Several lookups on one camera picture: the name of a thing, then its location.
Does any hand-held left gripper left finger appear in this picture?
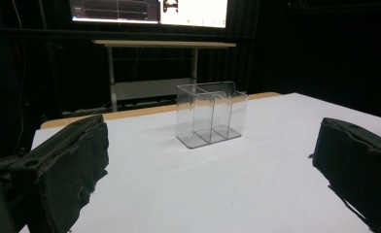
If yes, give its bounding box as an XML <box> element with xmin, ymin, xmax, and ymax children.
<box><xmin>8</xmin><ymin>115</ymin><xmax>110</xmax><ymax>233</ymax></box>

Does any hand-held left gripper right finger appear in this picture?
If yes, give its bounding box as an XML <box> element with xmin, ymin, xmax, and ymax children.
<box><xmin>309</xmin><ymin>116</ymin><xmax>381</xmax><ymax>233</ymax></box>

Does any clear acrylic divided holder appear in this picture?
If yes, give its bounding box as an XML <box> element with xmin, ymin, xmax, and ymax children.
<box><xmin>175</xmin><ymin>81</ymin><xmax>250</xmax><ymax>150</ymax></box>

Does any white table cover sheet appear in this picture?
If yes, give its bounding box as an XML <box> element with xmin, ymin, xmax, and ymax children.
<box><xmin>19</xmin><ymin>92</ymin><xmax>381</xmax><ymax>233</ymax></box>

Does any grey metal stand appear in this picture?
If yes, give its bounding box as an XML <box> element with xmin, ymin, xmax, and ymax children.
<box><xmin>92</xmin><ymin>39</ymin><xmax>237</xmax><ymax>113</ymax></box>

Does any computer monitor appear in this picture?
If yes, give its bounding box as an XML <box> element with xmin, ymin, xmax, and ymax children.
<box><xmin>69</xmin><ymin>0</ymin><xmax>229</xmax><ymax>29</ymax></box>

